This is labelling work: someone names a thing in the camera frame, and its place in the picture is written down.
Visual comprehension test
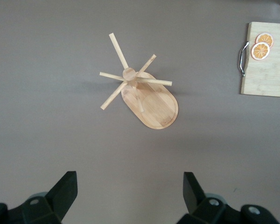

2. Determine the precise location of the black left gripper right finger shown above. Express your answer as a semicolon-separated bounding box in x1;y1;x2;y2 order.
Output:
177;172;280;224

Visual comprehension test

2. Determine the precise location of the orange slice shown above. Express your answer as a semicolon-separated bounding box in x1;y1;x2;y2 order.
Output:
255;32;274;49
251;42;271;61

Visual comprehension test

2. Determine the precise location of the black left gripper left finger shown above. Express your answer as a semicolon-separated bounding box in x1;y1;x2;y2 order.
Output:
0;171;78;224

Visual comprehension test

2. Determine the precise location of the wooden mug tree rack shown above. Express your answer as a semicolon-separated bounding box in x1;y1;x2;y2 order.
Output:
99;33;179;130

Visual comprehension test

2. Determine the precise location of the bamboo cutting board, metal handle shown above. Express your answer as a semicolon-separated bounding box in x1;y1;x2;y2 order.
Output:
238;21;280;98

